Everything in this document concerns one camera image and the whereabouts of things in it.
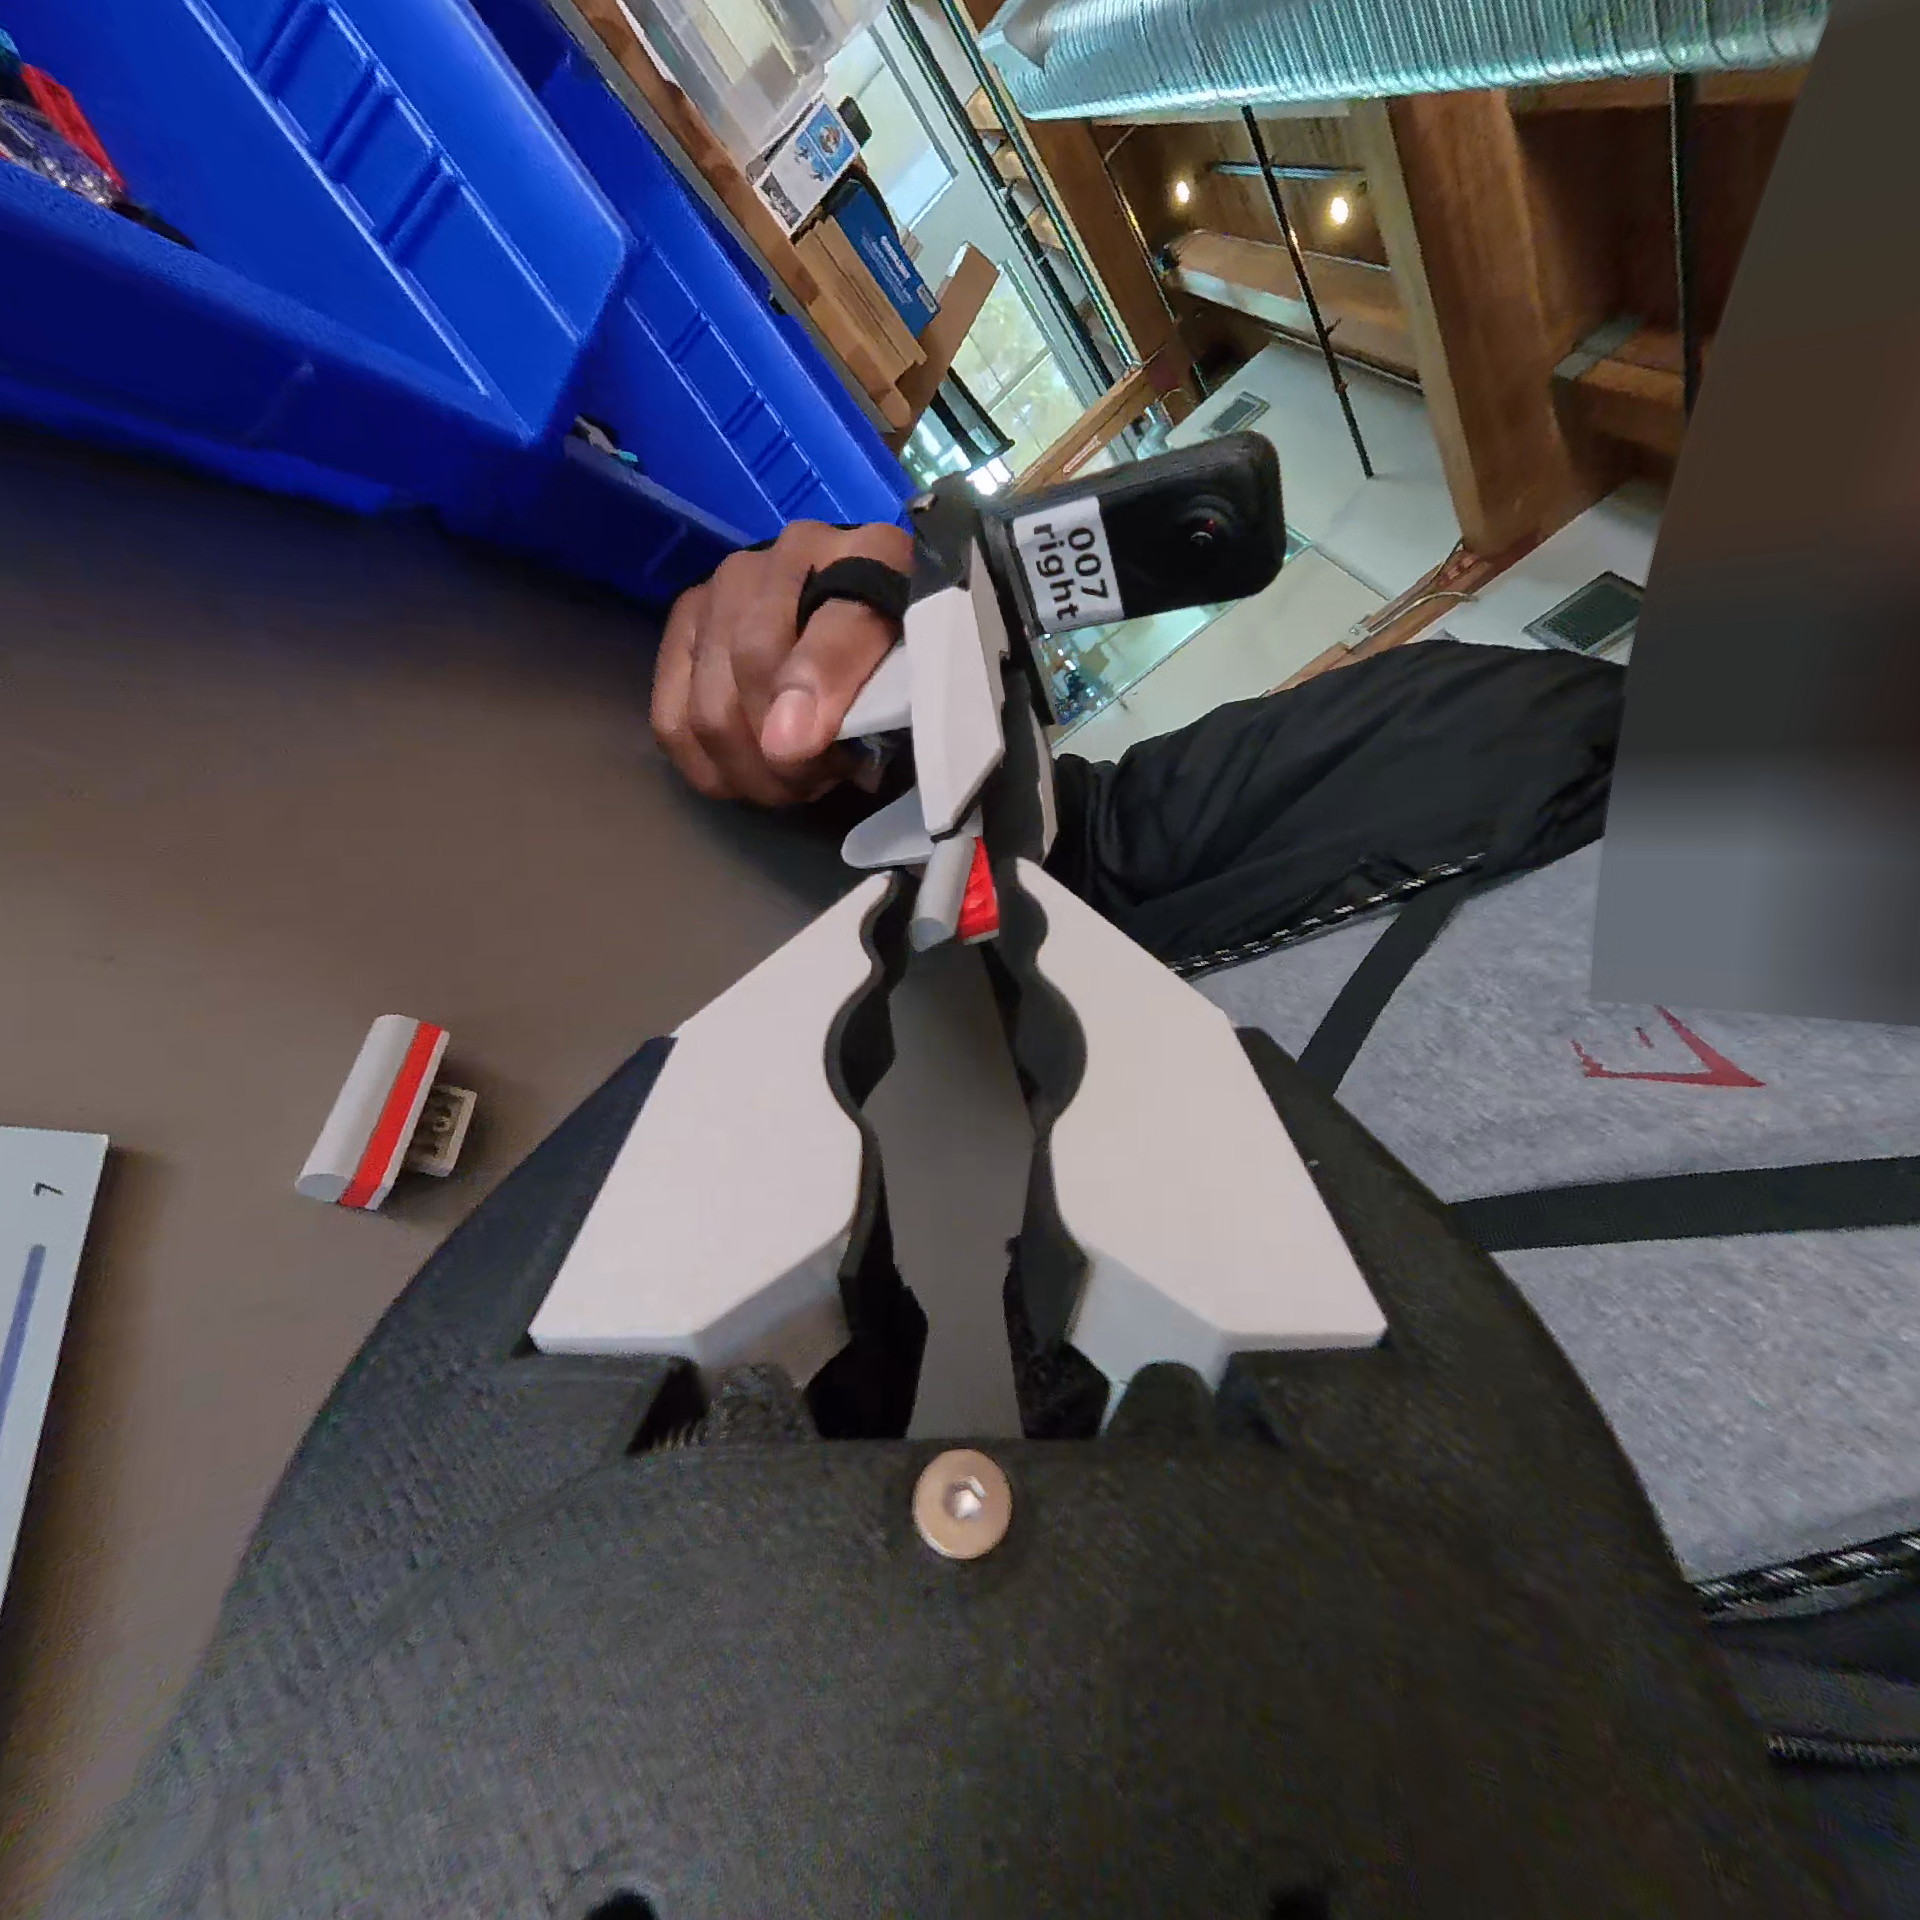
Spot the pile of mixed toy bricks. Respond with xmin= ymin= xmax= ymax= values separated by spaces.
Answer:
xmin=0 ymin=30 xmax=198 ymax=250

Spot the person's right forearm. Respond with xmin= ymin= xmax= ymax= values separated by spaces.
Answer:
xmin=1050 ymin=643 xmax=1630 ymax=977

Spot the person's torso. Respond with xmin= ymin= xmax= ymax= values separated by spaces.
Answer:
xmin=1184 ymin=838 xmax=1920 ymax=1771

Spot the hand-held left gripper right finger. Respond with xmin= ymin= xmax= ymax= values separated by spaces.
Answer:
xmin=991 ymin=867 xmax=1392 ymax=1432

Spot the silver ventilation duct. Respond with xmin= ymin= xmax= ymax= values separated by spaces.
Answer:
xmin=976 ymin=0 xmax=1824 ymax=121

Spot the dark blue box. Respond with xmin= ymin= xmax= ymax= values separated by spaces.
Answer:
xmin=824 ymin=171 xmax=946 ymax=338

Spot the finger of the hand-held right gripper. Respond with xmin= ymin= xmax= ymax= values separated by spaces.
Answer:
xmin=976 ymin=661 xmax=1058 ymax=867
xmin=904 ymin=589 xmax=1015 ymax=841

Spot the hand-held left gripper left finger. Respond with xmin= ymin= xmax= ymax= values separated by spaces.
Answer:
xmin=527 ymin=874 xmax=906 ymax=1366

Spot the pale blue instruction booklet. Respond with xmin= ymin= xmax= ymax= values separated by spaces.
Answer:
xmin=0 ymin=1125 xmax=110 ymax=1613

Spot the grey desk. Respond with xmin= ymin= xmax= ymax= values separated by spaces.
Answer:
xmin=0 ymin=424 xmax=1051 ymax=1892

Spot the blue storage bin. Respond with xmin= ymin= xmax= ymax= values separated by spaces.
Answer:
xmin=0 ymin=0 xmax=634 ymax=520
xmin=451 ymin=0 xmax=921 ymax=605

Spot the grey red brick assembly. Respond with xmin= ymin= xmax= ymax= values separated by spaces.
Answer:
xmin=909 ymin=832 xmax=1005 ymax=954
xmin=296 ymin=1014 xmax=482 ymax=1214

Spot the person's right hand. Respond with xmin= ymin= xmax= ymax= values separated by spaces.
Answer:
xmin=650 ymin=517 xmax=921 ymax=811

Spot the small printed box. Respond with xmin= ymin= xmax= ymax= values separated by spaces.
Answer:
xmin=747 ymin=97 xmax=874 ymax=227

